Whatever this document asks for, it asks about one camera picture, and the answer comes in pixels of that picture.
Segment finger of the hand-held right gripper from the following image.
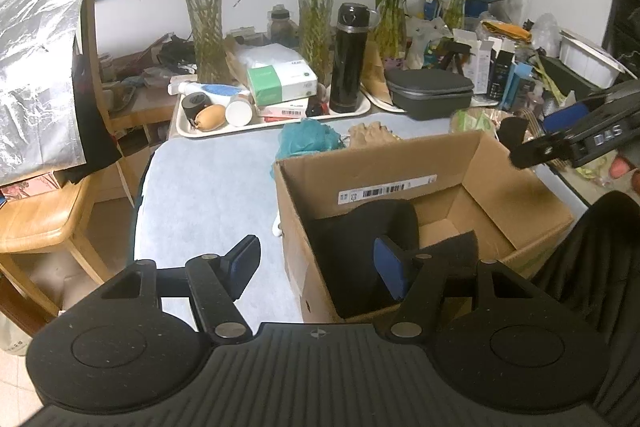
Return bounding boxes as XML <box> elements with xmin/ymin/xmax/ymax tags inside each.
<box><xmin>542</xmin><ymin>103</ymin><xmax>593</xmax><ymax>134</ymax></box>
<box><xmin>509</xmin><ymin>129</ymin><xmax>581</xmax><ymax>170</ymax></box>

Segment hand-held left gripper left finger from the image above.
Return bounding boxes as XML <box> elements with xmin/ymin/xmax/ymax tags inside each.
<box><xmin>100</xmin><ymin>234</ymin><xmax>262</xmax><ymax>342</ymax></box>

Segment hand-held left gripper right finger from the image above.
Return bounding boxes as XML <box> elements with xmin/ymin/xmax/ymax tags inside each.
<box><xmin>374</xmin><ymin>234</ymin><xmax>533</xmax><ymax>340</ymax></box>

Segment black cloth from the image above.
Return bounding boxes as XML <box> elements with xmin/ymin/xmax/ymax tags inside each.
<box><xmin>305</xmin><ymin>199</ymin><xmax>478</xmax><ymax>320</ymax></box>

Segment brown cardboard box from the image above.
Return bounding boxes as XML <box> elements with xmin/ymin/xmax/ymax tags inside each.
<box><xmin>272</xmin><ymin>129</ymin><xmax>576</xmax><ymax>324</ymax></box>

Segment teal mesh bath sponge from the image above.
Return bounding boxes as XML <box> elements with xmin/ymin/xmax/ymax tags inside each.
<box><xmin>277</xmin><ymin>118</ymin><xmax>346</xmax><ymax>158</ymax></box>

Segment beige knitted gloves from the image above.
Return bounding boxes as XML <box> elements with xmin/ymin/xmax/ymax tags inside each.
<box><xmin>348</xmin><ymin>123</ymin><xmax>401</xmax><ymax>148</ymax></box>

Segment person's right hand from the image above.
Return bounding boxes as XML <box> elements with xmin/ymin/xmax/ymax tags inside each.
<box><xmin>610</xmin><ymin>156</ymin><xmax>640</xmax><ymax>194</ymax></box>

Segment woven round basket tray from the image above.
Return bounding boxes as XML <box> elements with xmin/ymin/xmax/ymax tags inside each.
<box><xmin>450</xmin><ymin>106</ymin><xmax>548</xmax><ymax>142</ymax></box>

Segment black oval object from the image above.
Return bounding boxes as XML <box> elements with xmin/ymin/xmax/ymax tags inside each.
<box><xmin>500</xmin><ymin>117</ymin><xmax>529</xmax><ymax>158</ymax></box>

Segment blue slim box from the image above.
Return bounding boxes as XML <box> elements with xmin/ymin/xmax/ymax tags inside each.
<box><xmin>500</xmin><ymin>62</ymin><xmax>533</xmax><ymax>110</ymax></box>

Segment white plastic food container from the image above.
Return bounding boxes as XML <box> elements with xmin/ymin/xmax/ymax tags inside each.
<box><xmin>557</xmin><ymin>29</ymin><xmax>626</xmax><ymax>90</ymax></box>

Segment green white sachet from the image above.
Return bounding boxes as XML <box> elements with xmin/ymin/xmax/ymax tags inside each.
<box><xmin>451</xmin><ymin>111</ymin><xmax>476</xmax><ymax>136</ymax></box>
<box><xmin>472</xmin><ymin>112</ymin><xmax>497</xmax><ymax>138</ymax></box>

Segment light blue table mat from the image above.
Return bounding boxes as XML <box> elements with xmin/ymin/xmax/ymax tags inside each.
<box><xmin>132</xmin><ymin>112</ymin><xmax>591</xmax><ymax>318</ymax></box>

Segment black slim box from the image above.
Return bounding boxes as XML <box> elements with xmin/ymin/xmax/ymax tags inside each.
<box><xmin>487</xmin><ymin>49</ymin><xmax>516</xmax><ymax>102</ymax></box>

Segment white open carton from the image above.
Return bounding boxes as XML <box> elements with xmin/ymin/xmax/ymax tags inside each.
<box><xmin>467</xmin><ymin>29</ymin><xmax>502</xmax><ymax>95</ymax></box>

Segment orange yellow packet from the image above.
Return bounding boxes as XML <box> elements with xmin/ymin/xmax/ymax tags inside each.
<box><xmin>482</xmin><ymin>21</ymin><xmax>533</xmax><ymax>42</ymax></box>

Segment small black tripod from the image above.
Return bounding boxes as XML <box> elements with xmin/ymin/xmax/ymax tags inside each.
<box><xmin>440</xmin><ymin>39</ymin><xmax>473</xmax><ymax>75</ymax></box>

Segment grey hard case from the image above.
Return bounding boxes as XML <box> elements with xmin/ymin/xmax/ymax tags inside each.
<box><xmin>385</xmin><ymin>68</ymin><xmax>476</xmax><ymax>122</ymax></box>

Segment tan egg-shaped pouch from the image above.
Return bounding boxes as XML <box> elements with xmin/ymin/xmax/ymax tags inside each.
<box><xmin>192</xmin><ymin>104</ymin><xmax>227</xmax><ymax>134</ymax></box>

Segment white jar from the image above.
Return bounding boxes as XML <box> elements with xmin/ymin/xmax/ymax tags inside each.
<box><xmin>225</xmin><ymin>92</ymin><xmax>253</xmax><ymax>126</ymax></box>

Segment red white flat box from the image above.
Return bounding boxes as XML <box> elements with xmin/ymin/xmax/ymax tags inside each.
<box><xmin>257</xmin><ymin>99</ymin><xmax>308</xmax><ymax>122</ymax></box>

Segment black tape roll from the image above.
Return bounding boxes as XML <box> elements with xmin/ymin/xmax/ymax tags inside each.
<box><xmin>181</xmin><ymin>92</ymin><xmax>213</xmax><ymax>122</ymax></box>

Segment white plastic bag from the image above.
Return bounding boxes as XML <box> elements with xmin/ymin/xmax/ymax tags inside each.
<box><xmin>405</xmin><ymin>14</ymin><xmax>451</xmax><ymax>68</ymax></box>

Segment white spray bottle blue label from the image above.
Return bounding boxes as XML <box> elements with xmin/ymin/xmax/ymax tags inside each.
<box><xmin>169</xmin><ymin>74</ymin><xmax>246</xmax><ymax>102</ymax></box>

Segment green white tissue box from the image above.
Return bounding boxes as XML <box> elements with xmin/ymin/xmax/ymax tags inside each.
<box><xmin>246</xmin><ymin>58</ymin><xmax>319</xmax><ymax>106</ymax></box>

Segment cluttered wooden side table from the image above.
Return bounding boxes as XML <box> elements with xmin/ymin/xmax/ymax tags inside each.
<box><xmin>100</xmin><ymin>34</ymin><xmax>198</xmax><ymax>148</ymax></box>

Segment wooden chair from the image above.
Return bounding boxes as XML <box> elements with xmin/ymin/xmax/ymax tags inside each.
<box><xmin>0</xmin><ymin>0</ymin><xmax>146</xmax><ymax>323</ymax></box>

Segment white plastic wrapped pack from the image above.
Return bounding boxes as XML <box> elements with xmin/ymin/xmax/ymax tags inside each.
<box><xmin>232</xmin><ymin>43</ymin><xmax>306</xmax><ymax>82</ymax></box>

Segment black thermos bottle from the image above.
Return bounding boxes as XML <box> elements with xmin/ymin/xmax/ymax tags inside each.
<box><xmin>329</xmin><ymin>3</ymin><xmax>382</xmax><ymax>114</ymax></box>

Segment pink printed book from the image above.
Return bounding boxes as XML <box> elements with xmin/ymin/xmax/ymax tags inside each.
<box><xmin>0</xmin><ymin>172</ymin><xmax>66</xmax><ymax>208</ymax></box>

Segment dark glass jar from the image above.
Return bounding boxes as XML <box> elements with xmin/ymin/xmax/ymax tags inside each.
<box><xmin>267</xmin><ymin>4</ymin><xmax>301</xmax><ymax>48</ymax></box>

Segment beige tote bag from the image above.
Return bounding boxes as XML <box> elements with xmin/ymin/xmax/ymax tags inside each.
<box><xmin>0</xmin><ymin>307</ymin><xmax>32</xmax><ymax>355</ymax></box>

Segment silver foil bag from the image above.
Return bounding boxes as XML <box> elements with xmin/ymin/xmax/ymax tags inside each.
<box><xmin>0</xmin><ymin>0</ymin><xmax>121</xmax><ymax>185</ymax></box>

